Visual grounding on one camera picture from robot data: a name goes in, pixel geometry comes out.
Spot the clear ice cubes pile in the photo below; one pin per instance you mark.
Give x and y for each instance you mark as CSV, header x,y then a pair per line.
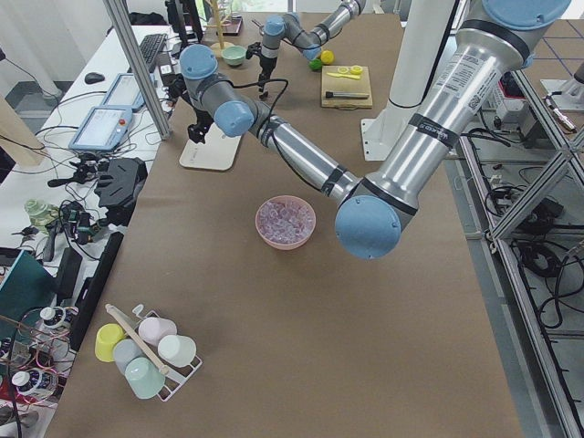
x,y
285,222

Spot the white wire cup rack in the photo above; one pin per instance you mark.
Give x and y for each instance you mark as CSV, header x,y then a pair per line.
x,y
176,377

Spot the yellow lemon inner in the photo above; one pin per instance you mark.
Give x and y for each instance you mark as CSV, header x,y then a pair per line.
x,y
327,57

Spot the pink plastic cup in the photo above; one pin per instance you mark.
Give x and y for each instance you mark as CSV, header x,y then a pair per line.
x,y
153,329

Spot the black computer mouse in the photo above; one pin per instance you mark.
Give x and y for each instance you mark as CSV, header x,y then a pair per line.
x,y
93,78

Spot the pink bowl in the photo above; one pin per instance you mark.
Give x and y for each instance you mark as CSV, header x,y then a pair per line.
x,y
285,239

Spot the near teach pendant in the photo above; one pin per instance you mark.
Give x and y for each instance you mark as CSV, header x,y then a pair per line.
x,y
102,129

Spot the mint plastic cup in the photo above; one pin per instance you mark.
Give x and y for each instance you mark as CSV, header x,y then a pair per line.
x,y
144,378

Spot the black keyboard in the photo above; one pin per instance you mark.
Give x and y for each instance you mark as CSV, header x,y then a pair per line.
x,y
150,47

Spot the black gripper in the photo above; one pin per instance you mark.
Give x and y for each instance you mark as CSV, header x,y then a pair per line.
x,y
266,66
203,115

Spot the wooden cutting board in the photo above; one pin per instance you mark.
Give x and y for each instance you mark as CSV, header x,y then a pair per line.
x,y
347,85

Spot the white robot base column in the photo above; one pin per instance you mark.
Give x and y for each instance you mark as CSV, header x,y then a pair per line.
x,y
428,27

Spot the cream rabbit tray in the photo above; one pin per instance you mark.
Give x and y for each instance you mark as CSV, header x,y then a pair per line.
x,y
216,154

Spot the yellow plastic knife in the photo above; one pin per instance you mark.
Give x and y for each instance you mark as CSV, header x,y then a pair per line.
x,y
342,75

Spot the wooden rack handle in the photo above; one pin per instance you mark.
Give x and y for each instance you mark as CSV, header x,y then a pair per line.
x,y
124,322

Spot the yellow plastic cup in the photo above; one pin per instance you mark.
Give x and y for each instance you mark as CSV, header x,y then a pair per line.
x,y
107,337

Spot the lemon slice near edge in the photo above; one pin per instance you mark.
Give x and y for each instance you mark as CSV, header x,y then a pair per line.
x,y
356,70

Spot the grey plastic cup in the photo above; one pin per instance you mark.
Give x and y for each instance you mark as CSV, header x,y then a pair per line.
x,y
125,352

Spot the mint green bowl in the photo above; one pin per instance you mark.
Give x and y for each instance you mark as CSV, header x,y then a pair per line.
x,y
234,56

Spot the teach pendant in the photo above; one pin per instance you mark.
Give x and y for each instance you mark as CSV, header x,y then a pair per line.
x,y
102,129
124,91

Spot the far teach pendant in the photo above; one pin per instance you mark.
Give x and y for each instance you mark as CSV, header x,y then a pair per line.
x,y
124,91

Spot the wooden cup stand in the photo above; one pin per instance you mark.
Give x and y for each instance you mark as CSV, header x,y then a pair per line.
x,y
219,18

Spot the black gripper mount part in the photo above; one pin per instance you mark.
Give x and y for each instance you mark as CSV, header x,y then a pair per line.
x,y
118,188

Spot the aluminium frame post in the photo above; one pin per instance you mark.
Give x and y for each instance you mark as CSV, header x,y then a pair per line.
x,y
119,17

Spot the white plastic cup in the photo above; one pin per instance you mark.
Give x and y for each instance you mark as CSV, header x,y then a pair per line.
x,y
178,350

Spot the green lime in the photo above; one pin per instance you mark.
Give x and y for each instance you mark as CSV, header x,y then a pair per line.
x,y
315,65

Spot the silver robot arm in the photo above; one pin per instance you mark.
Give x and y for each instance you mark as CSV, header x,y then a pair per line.
x,y
287,28
496,37

